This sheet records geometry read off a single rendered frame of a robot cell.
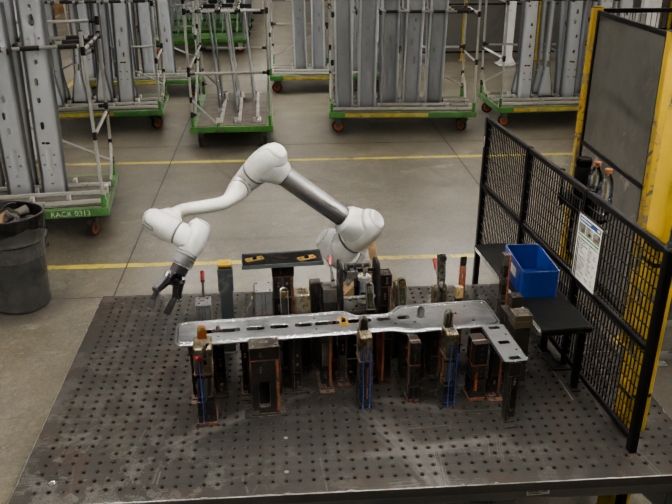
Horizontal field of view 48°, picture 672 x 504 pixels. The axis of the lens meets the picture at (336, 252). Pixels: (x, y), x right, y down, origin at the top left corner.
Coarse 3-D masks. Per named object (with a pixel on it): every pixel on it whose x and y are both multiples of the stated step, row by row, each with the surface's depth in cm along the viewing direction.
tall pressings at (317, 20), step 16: (304, 0) 1186; (320, 0) 1195; (304, 16) 1195; (320, 16) 1204; (304, 32) 1205; (320, 32) 1212; (304, 48) 1218; (320, 48) 1220; (304, 64) 1228; (320, 64) 1229
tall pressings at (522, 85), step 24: (552, 0) 996; (600, 0) 979; (624, 0) 979; (528, 24) 996; (552, 24) 1004; (576, 24) 1003; (528, 48) 1007; (576, 48) 1015; (528, 72) 1018; (576, 72) 1056; (528, 96) 1030
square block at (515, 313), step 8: (512, 312) 318; (520, 312) 317; (528, 312) 317; (512, 320) 318; (520, 320) 315; (528, 320) 316; (512, 328) 320; (520, 328) 317; (528, 328) 318; (512, 336) 320; (520, 336) 319; (528, 336) 319; (520, 344) 321; (528, 344) 321; (504, 368) 332; (504, 376) 333; (520, 376) 327; (520, 384) 329
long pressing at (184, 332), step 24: (336, 312) 329; (408, 312) 330; (432, 312) 330; (456, 312) 330; (480, 312) 330; (192, 336) 311; (216, 336) 311; (240, 336) 311; (264, 336) 311; (288, 336) 312; (312, 336) 312
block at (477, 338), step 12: (480, 336) 315; (468, 348) 317; (480, 348) 310; (468, 360) 320; (480, 360) 312; (468, 372) 322; (480, 372) 316; (468, 384) 321; (480, 384) 318; (468, 396) 321; (480, 396) 321
